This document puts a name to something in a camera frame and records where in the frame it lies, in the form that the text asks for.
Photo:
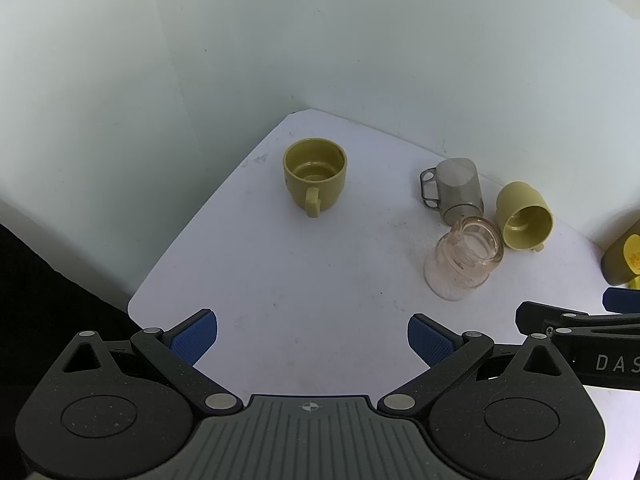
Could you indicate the olive yellow cup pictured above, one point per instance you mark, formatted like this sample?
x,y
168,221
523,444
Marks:
x,y
525,215
315,175

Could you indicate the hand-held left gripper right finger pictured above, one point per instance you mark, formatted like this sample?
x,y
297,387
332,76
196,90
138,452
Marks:
x,y
429,342

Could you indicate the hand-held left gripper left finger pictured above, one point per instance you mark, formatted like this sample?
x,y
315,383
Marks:
x,y
196,336

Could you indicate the dark yellow cup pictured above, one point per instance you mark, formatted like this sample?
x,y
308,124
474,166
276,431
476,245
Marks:
x,y
622,260

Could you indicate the clear glass jar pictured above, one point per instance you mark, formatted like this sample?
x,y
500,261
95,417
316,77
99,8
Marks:
x,y
462,260

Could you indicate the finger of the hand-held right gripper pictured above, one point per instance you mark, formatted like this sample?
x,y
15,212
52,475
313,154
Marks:
x,y
620,300
545,316

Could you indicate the grey translucent cup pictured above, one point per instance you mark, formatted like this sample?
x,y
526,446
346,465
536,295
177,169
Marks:
x,y
457,185

